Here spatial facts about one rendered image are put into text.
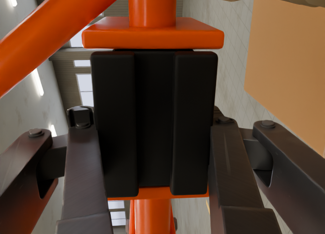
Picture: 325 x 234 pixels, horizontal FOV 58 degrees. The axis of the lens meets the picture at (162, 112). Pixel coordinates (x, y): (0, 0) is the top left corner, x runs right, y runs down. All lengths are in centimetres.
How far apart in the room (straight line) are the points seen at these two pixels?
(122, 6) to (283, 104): 848
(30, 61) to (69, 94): 1027
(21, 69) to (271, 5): 25
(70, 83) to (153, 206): 1003
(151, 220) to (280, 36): 21
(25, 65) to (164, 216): 11
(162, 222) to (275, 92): 19
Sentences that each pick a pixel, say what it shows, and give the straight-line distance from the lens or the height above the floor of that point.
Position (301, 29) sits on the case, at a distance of 28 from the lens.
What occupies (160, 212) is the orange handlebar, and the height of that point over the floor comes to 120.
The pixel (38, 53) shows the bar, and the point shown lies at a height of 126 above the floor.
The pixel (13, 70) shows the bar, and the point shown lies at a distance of 17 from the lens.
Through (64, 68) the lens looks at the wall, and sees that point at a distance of 988.
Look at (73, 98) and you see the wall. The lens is 1053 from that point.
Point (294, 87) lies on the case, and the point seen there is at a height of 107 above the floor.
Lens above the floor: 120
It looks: 4 degrees down
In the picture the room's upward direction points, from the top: 92 degrees counter-clockwise
